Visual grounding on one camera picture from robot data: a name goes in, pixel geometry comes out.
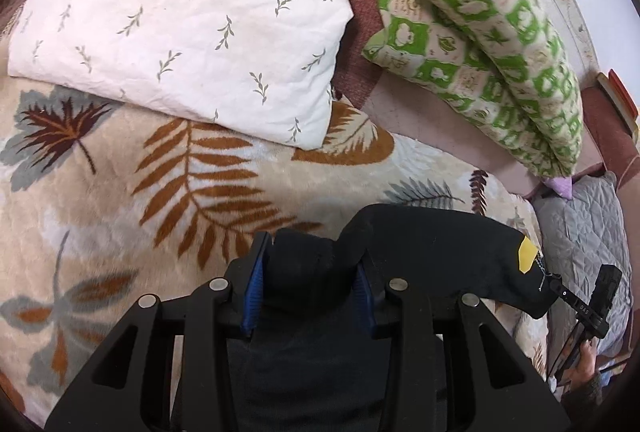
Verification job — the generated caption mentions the grey quilted blanket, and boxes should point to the grey quilted blanket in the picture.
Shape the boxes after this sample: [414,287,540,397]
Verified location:
[533,172,634,357]

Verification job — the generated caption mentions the right hand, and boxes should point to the right hand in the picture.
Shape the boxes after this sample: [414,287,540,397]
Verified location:
[563,338,598,391]

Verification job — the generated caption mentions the green checkered folded blanket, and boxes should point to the green checkered folded blanket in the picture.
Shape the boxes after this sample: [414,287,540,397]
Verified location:
[362,0,584,180]

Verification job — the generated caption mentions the purple cloth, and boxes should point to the purple cloth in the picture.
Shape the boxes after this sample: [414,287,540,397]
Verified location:
[542,178,573,200]

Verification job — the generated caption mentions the white leaf print quilt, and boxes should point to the white leaf print quilt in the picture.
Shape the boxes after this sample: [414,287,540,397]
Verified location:
[8,0,352,150]

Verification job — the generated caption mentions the red book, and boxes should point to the red book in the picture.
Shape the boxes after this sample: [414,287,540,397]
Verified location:
[597,69,639,144]

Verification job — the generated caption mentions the leaf pattern fleece blanket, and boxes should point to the leaf pattern fleece blanket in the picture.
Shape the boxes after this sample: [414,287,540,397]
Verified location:
[1,77,540,424]

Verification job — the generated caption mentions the black pants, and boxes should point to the black pants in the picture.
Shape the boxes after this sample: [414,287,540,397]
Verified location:
[229,204,568,431]

